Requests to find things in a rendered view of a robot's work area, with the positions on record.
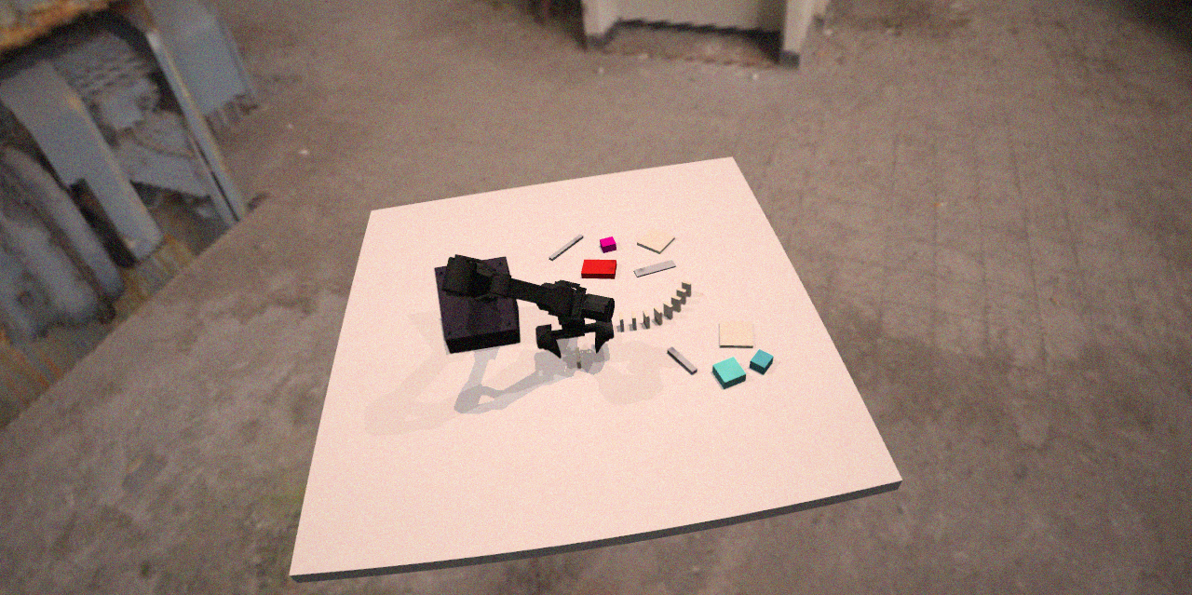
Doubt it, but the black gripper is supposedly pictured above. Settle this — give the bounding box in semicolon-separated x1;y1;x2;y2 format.
535;316;615;358

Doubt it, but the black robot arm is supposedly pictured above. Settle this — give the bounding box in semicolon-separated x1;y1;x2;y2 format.
441;254;615;326

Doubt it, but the teal rectangular block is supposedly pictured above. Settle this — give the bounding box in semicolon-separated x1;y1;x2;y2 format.
712;357;746;390

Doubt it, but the white flat bar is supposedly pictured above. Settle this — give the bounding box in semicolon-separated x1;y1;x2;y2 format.
634;260;676;277

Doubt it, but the small teal block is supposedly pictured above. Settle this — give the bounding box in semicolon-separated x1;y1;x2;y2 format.
750;349;774;374

